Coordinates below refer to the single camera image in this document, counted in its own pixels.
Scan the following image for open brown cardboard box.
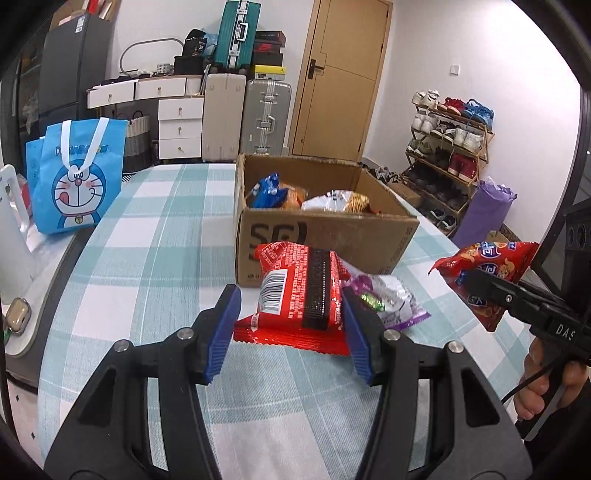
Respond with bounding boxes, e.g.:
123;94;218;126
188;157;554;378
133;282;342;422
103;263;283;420
485;224;522;243

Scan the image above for white drawer desk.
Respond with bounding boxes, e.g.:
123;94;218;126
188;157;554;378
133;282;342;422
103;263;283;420
87;76;206;162

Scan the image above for wooden door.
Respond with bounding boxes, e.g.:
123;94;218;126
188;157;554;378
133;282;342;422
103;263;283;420
292;0;393;161

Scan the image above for teal suitcase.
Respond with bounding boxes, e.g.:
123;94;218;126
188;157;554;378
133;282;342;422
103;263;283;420
213;0;262;72

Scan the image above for beige earbuds case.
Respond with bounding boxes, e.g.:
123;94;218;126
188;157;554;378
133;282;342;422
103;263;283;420
4;298;31;334

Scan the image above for person's right hand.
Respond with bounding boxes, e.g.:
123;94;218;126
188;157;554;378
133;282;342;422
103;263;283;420
515;340;591;421

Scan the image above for black storage box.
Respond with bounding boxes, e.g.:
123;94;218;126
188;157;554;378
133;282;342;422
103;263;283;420
174;55;206;76

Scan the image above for blue cartoon tote bag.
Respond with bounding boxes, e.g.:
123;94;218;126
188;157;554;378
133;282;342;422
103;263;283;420
25;117;129;235

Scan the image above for shoe rack with shoes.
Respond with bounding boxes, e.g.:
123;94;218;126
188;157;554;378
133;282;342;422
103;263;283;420
404;89;494;230

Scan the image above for small brown cardboard box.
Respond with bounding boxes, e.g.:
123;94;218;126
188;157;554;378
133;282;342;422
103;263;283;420
388;182;422;208

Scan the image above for red black-striped snack packet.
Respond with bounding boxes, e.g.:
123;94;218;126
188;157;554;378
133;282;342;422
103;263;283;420
233;241;354;357

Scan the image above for brown cardboard box with label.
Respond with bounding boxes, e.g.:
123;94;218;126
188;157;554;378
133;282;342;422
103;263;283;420
51;2;88;26

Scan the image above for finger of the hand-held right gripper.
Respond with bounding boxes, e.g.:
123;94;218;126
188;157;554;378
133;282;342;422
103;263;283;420
464;270;578;333
510;281;573;309

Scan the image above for silver suitcase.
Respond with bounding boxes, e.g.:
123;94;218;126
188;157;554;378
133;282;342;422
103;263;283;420
240;79;293;157

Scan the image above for woven laundry basket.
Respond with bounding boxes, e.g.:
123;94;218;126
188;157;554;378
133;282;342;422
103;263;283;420
124;113;153;172

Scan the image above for red chips packet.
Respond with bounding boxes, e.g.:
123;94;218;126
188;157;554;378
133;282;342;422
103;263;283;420
429;240;540;333

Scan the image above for blue cookie packet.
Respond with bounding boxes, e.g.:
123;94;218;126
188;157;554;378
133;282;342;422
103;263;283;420
247;172;289;208

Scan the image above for purple candy packet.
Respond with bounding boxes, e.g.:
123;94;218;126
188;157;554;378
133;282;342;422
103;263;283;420
344;273;431;333

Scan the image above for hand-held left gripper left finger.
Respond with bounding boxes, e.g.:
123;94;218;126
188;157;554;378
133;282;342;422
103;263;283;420
44;285;242;480

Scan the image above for dark display cabinet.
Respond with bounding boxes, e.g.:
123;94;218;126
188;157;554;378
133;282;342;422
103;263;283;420
0;28;47;153

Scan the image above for black bag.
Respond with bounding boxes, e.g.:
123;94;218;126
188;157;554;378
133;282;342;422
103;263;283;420
184;28;208;58

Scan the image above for orange bread packet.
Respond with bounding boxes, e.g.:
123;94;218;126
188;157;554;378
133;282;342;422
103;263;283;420
277;184;309;210

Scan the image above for black cable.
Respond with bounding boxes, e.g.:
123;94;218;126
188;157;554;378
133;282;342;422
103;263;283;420
503;364;555;402

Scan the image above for pile of dark shoes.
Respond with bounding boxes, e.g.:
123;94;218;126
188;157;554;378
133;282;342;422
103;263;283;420
360;161;407;185

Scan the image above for grey oval frame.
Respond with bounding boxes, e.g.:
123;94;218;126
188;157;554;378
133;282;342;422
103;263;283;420
119;38;185;75

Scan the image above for white plastic appliance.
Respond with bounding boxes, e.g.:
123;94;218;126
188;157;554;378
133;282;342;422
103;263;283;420
0;164;38;296

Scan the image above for dark grey fridge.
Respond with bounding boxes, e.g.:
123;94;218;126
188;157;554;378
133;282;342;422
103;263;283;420
39;11;114;127

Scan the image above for beige suitcase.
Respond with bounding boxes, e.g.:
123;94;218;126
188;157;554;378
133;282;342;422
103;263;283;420
202;73;247;162

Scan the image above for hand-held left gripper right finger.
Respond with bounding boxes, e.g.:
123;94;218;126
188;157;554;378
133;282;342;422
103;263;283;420
342;290;534;480

